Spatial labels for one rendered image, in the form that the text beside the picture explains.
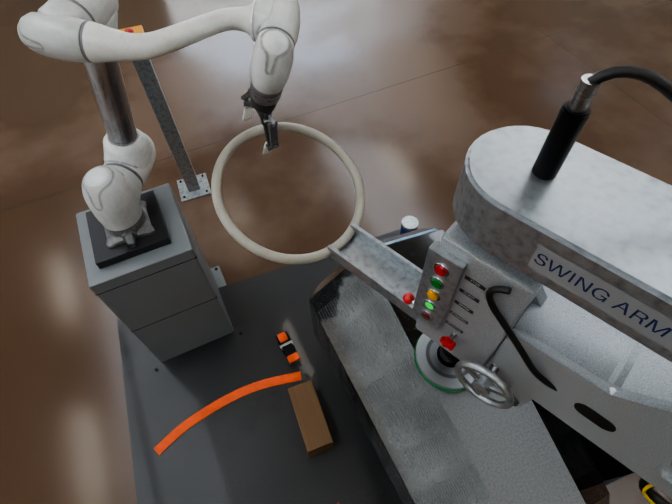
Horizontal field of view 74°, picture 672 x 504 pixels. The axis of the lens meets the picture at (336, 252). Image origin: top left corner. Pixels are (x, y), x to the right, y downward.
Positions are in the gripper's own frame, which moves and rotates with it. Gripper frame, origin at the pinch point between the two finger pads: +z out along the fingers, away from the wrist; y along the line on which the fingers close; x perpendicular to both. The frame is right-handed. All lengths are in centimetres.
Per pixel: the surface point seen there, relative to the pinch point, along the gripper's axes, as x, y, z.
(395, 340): 12, 81, 16
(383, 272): 10, 60, -6
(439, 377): 11, 96, 0
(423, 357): 11, 89, 3
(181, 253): -34, 12, 48
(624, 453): 15, 119, -46
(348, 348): 1, 76, 35
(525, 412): 28, 118, -4
